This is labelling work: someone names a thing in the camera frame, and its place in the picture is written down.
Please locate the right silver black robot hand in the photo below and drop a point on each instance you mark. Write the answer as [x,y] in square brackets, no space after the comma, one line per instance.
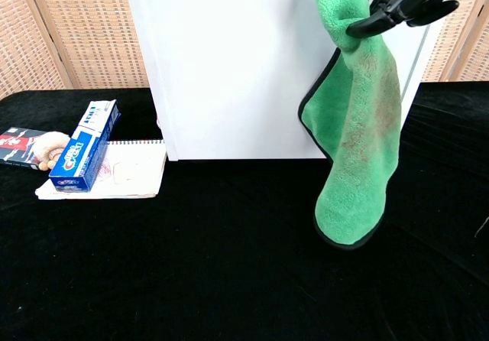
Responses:
[403,2]

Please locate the green and black cloth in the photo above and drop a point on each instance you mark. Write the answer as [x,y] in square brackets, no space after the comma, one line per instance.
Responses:
[359,127]

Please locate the white cabinet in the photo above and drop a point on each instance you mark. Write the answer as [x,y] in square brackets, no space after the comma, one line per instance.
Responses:
[244,65]

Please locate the woven rattan folding screen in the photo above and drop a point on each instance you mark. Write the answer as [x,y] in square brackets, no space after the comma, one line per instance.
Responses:
[65,31]
[458,39]

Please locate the black velvet tablecloth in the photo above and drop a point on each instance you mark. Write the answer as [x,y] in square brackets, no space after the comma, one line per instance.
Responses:
[229,249]

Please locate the spiral notebook with red scribbles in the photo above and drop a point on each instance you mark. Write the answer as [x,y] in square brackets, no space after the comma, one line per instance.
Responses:
[122,174]

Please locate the blue toothpaste box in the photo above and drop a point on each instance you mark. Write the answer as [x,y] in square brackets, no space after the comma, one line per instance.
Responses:
[86,151]

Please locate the red and black card box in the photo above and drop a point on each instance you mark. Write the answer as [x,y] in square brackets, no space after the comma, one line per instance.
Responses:
[17,146]

